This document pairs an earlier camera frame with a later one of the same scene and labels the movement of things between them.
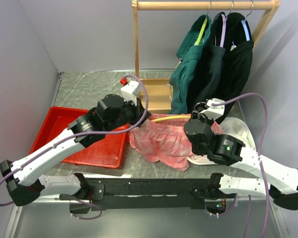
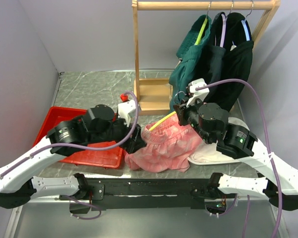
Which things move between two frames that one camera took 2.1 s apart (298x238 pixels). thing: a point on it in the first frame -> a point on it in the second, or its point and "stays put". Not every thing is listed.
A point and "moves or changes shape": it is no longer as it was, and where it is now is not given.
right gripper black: [194, 113] -> [182, 110]
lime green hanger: [201, 32] stays put
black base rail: [117, 194] stays put
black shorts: [237, 63] stays put
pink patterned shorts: [166, 140] moves or changes shape
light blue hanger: [247, 30] stays put
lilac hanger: [223, 31] stays put
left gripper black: [139, 110] -> [136, 142]
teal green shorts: [195, 35] stays put
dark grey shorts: [209, 66] stays put
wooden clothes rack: [156, 92] stays put
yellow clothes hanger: [170, 117] moves or changes shape
